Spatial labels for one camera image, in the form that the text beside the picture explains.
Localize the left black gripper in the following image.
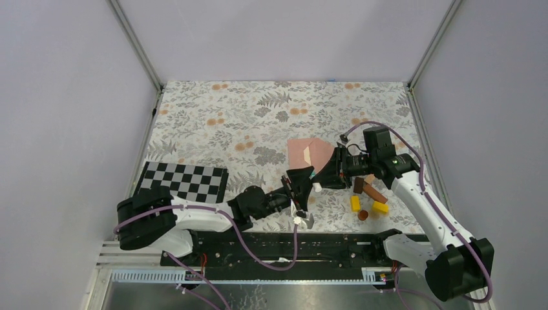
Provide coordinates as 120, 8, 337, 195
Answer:
253, 166, 314, 221

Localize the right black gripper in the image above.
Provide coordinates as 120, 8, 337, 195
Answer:
311, 145, 376, 190

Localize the green white glue stick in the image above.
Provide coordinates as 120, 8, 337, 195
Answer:
310, 171, 322, 192

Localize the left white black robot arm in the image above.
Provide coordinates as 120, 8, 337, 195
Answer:
114, 167, 322, 265

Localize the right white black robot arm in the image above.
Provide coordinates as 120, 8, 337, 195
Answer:
311, 121, 494, 304

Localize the dark brown wooden block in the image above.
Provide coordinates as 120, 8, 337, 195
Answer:
353, 177, 365, 194

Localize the yellow block near front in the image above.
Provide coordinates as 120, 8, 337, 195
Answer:
350, 196, 361, 212

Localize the yellow block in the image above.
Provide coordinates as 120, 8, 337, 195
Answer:
372, 201, 389, 214
350, 196, 361, 212

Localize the light wooden block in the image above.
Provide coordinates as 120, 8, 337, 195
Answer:
364, 174, 377, 186

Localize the reddish brown wooden block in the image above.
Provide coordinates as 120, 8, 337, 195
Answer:
363, 183, 388, 204

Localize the small brown wooden cylinder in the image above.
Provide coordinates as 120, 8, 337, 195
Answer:
357, 210, 369, 222

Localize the yellow block right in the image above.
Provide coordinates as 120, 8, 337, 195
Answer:
372, 201, 389, 214

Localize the floral patterned table mat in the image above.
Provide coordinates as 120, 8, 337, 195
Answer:
124, 80, 431, 234

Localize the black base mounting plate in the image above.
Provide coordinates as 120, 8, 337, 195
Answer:
179, 231, 396, 283

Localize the black grey checkerboard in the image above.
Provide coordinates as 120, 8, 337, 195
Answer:
134, 161, 229, 203

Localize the white slotted cable duct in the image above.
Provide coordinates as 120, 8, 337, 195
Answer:
111, 268, 394, 285

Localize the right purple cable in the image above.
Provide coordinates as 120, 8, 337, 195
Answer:
339, 121, 494, 310

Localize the right aluminium frame post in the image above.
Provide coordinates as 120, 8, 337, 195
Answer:
407, 0, 464, 92

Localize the aluminium frame post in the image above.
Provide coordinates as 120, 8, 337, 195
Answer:
106, 0, 163, 92
407, 0, 464, 92

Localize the left aluminium frame post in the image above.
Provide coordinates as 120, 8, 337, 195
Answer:
106, 0, 163, 92

